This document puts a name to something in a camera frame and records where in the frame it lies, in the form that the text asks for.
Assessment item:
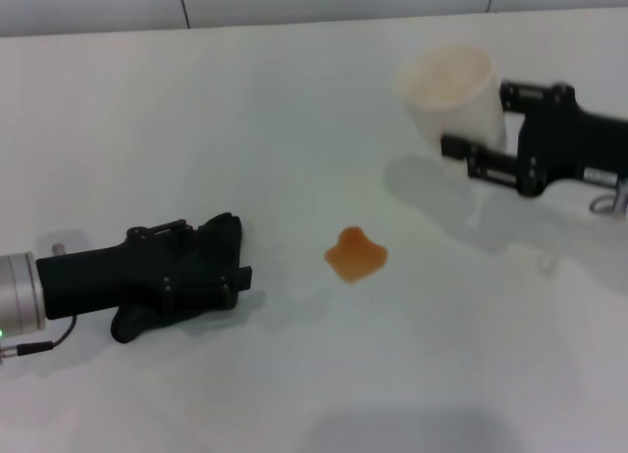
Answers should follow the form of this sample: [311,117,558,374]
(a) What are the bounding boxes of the white paper cup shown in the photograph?
[394,44,507,169]

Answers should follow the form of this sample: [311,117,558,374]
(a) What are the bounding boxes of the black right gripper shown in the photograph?
[440,81,628,200]

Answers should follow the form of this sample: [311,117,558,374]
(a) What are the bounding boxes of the brown liquid stain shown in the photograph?
[323,226,390,284]

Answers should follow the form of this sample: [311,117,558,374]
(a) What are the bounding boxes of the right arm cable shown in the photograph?
[588,179,628,219]

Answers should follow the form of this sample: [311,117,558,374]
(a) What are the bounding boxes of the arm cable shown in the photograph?
[588,179,628,219]
[0,318,78,364]

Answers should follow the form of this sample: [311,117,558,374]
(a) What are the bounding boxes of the dark cleaning rag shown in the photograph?
[108,211,245,346]

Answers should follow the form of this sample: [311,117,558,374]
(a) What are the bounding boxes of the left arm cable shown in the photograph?
[0,318,78,364]

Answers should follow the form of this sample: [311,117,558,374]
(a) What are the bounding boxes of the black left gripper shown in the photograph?
[35,218,254,321]

